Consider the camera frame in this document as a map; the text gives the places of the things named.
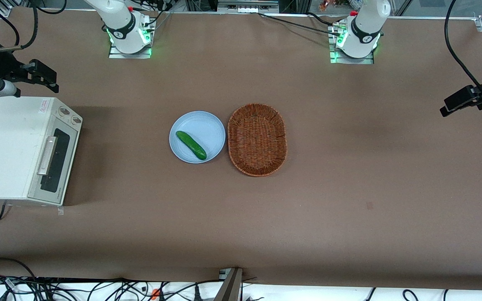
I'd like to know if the white toaster oven body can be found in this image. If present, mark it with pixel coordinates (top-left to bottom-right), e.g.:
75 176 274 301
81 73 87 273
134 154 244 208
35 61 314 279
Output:
0 97 83 206

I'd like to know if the green cucumber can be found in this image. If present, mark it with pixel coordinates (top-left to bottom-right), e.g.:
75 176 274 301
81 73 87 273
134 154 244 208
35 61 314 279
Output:
176 130 208 161

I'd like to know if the light blue plate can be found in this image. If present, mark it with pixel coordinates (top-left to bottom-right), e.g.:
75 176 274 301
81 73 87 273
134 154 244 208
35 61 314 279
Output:
169 110 226 164

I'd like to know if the grey power strip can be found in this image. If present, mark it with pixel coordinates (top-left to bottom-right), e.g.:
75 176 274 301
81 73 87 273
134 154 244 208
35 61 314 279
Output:
218 0 280 14

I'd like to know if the brown wicker basket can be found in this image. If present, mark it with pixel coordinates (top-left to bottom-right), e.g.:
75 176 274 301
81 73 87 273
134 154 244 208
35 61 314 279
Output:
227 103 288 178

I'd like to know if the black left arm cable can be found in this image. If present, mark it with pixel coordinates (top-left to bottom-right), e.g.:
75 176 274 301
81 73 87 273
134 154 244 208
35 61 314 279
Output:
444 0 482 93

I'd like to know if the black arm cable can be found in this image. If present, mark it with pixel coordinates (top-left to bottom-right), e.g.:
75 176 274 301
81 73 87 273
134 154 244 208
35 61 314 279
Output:
444 0 482 93
0 0 68 51

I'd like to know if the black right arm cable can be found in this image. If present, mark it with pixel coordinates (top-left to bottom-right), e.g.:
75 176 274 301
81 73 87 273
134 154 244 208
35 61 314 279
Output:
0 0 68 51

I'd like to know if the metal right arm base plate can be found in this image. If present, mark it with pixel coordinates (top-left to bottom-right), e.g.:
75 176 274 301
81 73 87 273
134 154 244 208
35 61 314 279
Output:
108 20 155 59

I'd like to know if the oven door with metal handle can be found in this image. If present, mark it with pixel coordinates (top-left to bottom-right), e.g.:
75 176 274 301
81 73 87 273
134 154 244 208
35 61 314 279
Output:
28 124 79 206

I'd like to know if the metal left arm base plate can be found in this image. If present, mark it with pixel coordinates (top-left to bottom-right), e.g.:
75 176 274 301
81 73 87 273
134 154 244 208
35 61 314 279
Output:
329 24 375 65

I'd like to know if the black base power cable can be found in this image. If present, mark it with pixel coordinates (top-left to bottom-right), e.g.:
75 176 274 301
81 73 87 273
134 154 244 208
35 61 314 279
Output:
257 12 343 37

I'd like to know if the long black floor cable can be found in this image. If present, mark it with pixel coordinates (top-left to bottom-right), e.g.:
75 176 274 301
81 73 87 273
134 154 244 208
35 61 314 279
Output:
0 257 225 301

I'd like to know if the aluminium profile post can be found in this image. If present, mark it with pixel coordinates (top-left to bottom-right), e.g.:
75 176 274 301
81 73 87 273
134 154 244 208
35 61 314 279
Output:
213 267 244 301

